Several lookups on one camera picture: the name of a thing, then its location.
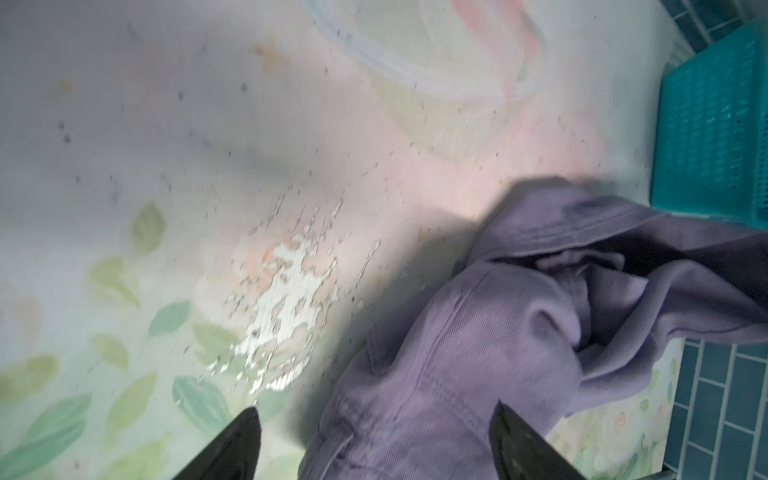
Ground teal plastic basket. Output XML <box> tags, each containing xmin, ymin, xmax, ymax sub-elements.
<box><xmin>650</xmin><ymin>17</ymin><xmax>767</xmax><ymax>229</ymax></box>

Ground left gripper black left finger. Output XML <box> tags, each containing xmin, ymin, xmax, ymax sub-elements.
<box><xmin>174</xmin><ymin>407</ymin><xmax>262</xmax><ymax>480</ymax></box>

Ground purple trousers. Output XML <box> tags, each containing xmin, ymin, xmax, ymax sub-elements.
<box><xmin>298</xmin><ymin>184</ymin><xmax>767</xmax><ymax>479</ymax></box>

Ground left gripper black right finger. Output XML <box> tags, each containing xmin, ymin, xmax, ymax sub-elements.
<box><xmin>489</xmin><ymin>401</ymin><xmax>585</xmax><ymax>480</ymax></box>

